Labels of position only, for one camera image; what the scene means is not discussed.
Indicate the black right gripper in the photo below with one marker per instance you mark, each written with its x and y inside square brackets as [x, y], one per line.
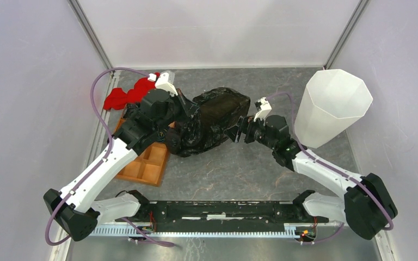
[244, 125]

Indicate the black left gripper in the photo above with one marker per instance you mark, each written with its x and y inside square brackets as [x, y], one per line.
[189, 107]

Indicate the black plastic trash bag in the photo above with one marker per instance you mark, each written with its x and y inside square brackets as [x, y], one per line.
[219, 110]

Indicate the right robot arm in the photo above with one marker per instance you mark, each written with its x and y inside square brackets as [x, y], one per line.
[361, 202]

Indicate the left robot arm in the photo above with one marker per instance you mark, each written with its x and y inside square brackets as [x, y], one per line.
[75, 207]

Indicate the white plastic trash bin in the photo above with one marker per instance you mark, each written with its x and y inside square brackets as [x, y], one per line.
[332, 101]

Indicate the wooden compartment tray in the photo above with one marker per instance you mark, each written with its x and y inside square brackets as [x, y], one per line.
[148, 168]

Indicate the red cloth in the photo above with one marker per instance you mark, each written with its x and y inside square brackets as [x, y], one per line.
[118, 99]

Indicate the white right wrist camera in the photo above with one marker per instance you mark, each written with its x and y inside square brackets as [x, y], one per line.
[263, 108]

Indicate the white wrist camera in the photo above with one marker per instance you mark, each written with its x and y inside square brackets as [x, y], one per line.
[165, 82]
[263, 108]

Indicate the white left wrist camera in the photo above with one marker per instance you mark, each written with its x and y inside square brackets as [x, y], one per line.
[165, 82]

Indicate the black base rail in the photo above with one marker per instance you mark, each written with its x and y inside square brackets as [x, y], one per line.
[222, 216]

